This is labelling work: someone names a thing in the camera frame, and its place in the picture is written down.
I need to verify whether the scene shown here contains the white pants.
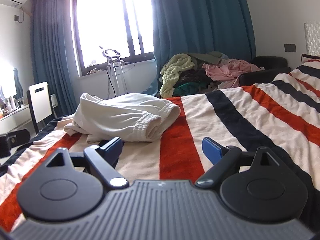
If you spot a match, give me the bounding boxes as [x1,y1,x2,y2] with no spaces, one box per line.
[64,93,181,144]

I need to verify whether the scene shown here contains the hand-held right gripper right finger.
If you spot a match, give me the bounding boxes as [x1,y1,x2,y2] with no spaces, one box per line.
[195,137,278,188]

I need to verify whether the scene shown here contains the yellow-green knitted blanket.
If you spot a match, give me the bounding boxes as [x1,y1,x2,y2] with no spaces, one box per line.
[159,54,195,99]

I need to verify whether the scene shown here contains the striped blanket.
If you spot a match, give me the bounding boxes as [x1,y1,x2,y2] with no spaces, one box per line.
[0,59,320,233]

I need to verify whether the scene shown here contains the garment steamer stand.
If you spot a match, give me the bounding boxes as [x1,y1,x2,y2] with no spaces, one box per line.
[99,45,136,97]

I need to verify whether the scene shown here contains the green garment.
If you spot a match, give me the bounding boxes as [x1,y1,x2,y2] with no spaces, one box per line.
[174,81,209,97]

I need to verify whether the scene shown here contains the group of cosmetic bottles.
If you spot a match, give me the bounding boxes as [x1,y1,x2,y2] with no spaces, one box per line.
[0,86,24,117]

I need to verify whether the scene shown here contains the white textured headboard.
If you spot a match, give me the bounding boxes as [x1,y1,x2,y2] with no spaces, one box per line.
[304,21,320,56]

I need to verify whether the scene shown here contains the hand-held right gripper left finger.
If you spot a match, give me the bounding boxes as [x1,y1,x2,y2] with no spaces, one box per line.
[46,137,129,189]

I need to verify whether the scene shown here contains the white chair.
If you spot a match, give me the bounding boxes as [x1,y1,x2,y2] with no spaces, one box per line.
[26,81,57,134]

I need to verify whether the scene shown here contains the pink garment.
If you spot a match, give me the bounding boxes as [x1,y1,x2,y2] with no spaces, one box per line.
[202,59,265,89]

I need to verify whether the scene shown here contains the dark patterned clothes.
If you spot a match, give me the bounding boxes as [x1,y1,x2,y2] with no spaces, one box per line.
[179,69,209,84]

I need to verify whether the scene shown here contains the white desk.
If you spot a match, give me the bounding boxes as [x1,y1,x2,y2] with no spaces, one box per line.
[0,104,33,134]

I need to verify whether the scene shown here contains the black sofa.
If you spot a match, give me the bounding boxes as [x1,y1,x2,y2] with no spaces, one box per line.
[239,56,292,87]

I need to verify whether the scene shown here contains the dark framed window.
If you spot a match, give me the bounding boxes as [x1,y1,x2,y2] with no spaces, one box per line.
[71,0,157,77]

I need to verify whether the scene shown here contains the olive garment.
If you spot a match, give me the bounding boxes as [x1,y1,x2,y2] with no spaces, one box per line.
[189,51,228,64]

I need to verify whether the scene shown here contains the lit vanity mirror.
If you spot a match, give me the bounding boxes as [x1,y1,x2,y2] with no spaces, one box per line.
[0,60,24,105]

